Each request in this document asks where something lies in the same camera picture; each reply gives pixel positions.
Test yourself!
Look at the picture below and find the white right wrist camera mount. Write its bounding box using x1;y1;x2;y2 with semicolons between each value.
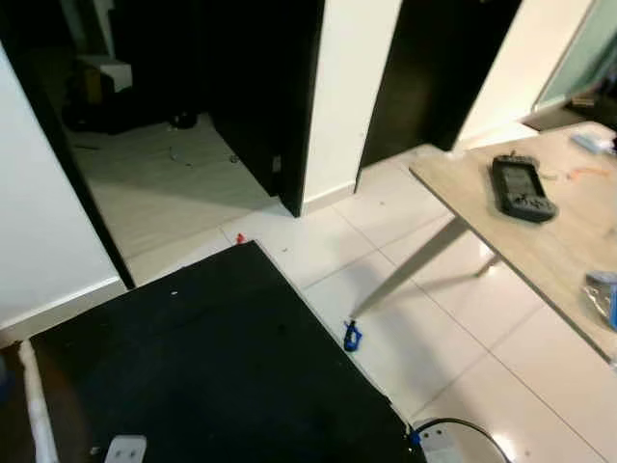
415;426;466;463

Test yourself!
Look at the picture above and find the black open door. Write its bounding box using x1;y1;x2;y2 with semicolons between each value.
206;0;326;219

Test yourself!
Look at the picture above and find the black handheld game console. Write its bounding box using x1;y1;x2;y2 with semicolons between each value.
490;153;561;224

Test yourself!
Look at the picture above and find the dark brown door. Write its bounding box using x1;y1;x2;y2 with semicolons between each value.
358;0;523;172

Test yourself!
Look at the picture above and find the cardboard box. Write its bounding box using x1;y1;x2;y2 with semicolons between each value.
76;55;134;103

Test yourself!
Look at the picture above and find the light wooden table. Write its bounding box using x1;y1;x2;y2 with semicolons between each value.
409;121;617;365

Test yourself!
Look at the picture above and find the black floor mat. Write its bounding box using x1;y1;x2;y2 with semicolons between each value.
0;241;426;463

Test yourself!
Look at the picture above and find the blue white packet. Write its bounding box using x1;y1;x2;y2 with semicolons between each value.
570;132;617;156

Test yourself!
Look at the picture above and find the small blue clamp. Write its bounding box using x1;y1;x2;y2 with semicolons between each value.
343;321;364;353

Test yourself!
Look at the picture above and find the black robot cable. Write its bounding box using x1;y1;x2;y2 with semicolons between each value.
409;417;518;463

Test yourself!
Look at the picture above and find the short grey table leg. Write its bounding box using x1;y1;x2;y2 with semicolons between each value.
472;252;503;280

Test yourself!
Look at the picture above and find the grey slanted table leg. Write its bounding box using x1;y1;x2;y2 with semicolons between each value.
351;216;473;325

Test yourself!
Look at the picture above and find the frosted glass panel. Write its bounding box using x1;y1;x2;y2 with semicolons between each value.
533;0;617;113

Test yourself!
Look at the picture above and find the white pole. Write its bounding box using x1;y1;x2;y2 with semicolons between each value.
18;340;61;463

